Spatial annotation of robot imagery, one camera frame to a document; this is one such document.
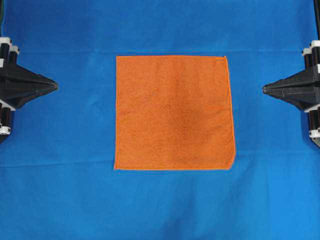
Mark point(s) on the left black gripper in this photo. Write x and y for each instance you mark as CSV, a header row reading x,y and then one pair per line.
x,y
8,55

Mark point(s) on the blue table cloth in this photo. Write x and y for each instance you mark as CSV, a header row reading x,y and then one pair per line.
x,y
57,176

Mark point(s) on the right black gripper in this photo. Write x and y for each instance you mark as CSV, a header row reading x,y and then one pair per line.
x,y
304,81

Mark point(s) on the orange towel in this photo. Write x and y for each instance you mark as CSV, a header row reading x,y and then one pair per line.
x,y
173,112

